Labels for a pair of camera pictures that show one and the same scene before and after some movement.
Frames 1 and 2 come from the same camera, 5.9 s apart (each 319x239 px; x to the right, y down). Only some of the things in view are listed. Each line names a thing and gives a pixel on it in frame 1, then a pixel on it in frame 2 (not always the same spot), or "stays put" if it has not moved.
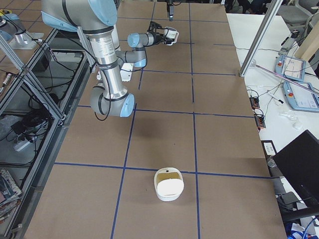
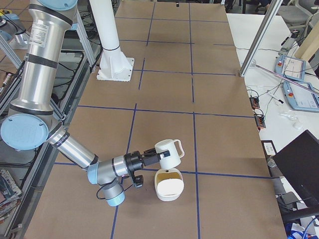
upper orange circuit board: (254, 101) stays put
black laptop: (299, 161) stays put
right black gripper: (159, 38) -> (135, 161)
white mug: (171, 33) -> (174, 160)
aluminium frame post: (260, 37) stays put
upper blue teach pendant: (290, 67) stays put
